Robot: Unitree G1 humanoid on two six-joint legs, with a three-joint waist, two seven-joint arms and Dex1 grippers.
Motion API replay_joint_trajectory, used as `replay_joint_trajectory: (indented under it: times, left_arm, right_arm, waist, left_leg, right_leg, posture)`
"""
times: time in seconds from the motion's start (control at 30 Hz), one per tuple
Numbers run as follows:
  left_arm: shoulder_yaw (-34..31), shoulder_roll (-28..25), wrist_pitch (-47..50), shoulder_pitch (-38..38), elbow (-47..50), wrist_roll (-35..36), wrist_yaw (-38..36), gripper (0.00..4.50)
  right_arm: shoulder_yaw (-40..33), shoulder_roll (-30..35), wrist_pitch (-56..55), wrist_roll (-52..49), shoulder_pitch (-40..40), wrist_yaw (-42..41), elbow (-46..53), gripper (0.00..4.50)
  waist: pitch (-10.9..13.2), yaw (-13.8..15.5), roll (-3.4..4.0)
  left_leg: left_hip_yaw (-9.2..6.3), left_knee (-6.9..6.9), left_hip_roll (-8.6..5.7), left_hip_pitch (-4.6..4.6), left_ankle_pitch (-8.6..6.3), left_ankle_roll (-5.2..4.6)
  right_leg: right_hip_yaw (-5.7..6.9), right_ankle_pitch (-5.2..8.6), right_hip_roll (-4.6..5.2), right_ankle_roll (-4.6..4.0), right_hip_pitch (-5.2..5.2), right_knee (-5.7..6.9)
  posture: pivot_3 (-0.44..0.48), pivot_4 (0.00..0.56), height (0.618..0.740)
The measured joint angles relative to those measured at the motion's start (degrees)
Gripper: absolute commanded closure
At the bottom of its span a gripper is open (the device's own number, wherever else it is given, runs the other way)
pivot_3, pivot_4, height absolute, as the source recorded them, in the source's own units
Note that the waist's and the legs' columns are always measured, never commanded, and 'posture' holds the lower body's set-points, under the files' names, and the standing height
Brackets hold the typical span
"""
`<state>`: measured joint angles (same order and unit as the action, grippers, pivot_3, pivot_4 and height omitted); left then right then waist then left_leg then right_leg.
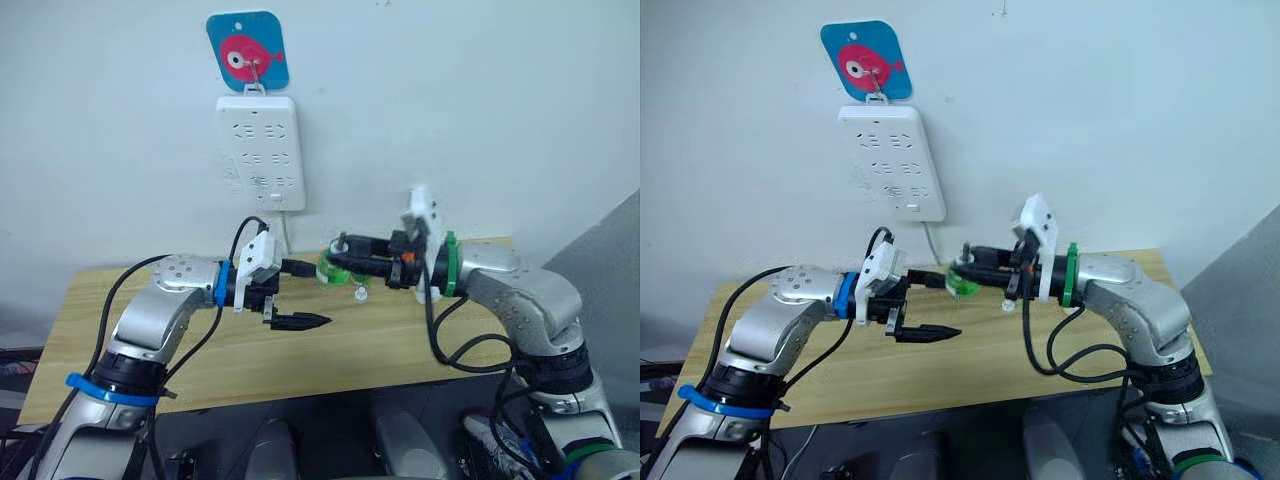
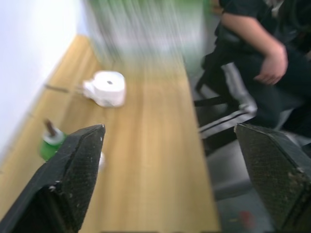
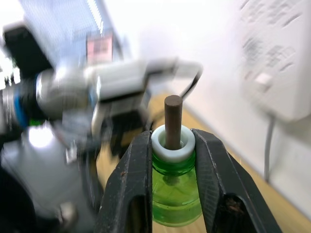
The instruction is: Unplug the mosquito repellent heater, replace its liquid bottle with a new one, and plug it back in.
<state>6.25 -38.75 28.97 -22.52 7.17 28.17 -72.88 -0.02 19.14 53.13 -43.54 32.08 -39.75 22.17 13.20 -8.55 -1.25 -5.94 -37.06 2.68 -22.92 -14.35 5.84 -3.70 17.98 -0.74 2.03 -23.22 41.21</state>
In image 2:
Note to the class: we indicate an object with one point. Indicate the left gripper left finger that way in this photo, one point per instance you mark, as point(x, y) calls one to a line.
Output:
point(60, 179)

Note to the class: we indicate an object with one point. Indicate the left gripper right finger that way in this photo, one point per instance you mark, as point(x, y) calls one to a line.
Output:
point(279, 174)

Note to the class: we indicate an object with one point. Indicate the green liquid bottle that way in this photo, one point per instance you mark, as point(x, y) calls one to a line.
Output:
point(49, 148)

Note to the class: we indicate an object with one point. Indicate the person's bare hand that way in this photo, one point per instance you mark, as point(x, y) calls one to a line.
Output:
point(273, 68)

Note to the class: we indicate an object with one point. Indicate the seated person dark clothes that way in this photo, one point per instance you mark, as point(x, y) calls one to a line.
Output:
point(291, 97)

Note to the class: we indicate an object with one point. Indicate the green white box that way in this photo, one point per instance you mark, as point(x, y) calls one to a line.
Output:
point(148, 29)

